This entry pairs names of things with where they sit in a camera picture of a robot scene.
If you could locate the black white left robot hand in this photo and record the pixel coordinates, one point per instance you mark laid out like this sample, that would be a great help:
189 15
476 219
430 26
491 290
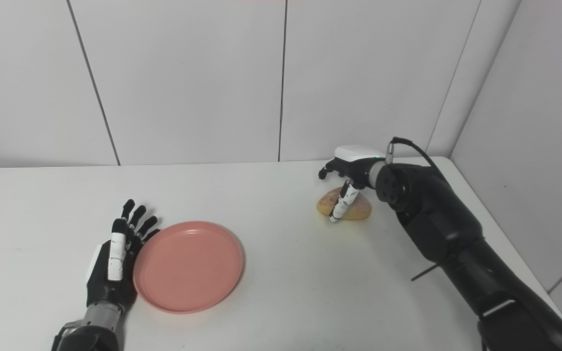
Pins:
110 273

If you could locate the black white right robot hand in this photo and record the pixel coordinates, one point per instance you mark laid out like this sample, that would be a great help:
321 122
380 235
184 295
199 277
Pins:
356 165

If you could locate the golden bread roll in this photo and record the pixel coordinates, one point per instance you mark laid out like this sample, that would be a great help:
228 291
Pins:
361 207

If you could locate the pink round plate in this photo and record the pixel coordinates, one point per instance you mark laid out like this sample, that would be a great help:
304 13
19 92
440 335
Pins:
188 267

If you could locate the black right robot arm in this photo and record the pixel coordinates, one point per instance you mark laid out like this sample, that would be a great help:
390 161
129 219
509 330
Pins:
447 229

